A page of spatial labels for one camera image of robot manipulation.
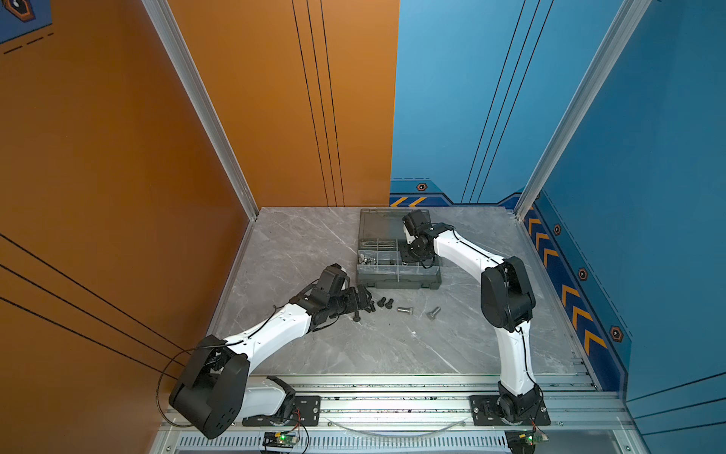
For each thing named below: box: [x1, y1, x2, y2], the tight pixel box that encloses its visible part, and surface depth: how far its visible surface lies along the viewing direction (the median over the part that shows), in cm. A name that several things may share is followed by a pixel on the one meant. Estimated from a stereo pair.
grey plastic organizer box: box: [356, 208, 443, 291], surface depth 102 cm
